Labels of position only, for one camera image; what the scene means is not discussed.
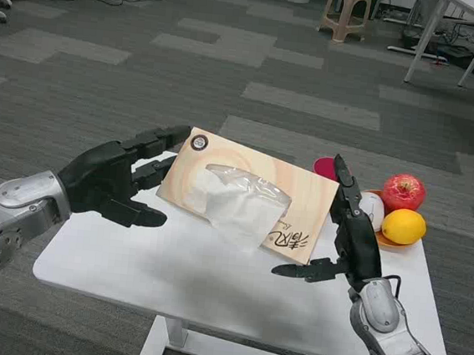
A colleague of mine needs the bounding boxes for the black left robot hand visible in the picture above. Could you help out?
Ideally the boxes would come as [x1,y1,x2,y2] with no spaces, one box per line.
[52,113,193,234]

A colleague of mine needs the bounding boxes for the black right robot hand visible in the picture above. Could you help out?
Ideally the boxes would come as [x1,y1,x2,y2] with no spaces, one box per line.
[270,149,394,292]

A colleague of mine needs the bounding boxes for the wood-print tissue box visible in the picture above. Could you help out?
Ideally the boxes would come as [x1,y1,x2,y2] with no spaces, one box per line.
[150,123,344,268]

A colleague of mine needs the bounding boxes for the orange plate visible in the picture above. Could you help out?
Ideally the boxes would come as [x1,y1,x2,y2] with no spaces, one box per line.
[356,188,429,251]

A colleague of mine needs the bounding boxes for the white computer mouse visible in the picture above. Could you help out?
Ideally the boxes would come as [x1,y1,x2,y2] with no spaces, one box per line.
[356,190,388,234]

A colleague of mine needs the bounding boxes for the yellow lemon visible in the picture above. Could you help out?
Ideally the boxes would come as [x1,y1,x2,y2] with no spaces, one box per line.
[380,207,429,247]

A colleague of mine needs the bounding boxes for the red apple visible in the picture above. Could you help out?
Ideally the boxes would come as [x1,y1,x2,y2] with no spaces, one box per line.
[380,170,429,214]

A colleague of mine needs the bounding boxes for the pink plastic cup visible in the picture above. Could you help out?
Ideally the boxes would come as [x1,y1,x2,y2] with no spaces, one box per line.
[311,154,342,182]

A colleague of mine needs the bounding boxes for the black bag under desk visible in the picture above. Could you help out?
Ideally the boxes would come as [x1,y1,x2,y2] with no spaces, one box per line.
[435,43,474,75]

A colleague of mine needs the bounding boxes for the beige plastic stool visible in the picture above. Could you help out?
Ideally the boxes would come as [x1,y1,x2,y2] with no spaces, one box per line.
[316,0,373,45]

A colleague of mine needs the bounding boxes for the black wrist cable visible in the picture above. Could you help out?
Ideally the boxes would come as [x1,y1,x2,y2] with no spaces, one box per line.
[380,274,404,302]

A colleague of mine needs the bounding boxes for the white table base frame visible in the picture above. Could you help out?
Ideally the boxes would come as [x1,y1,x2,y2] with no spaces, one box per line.
[135,312,331,355]

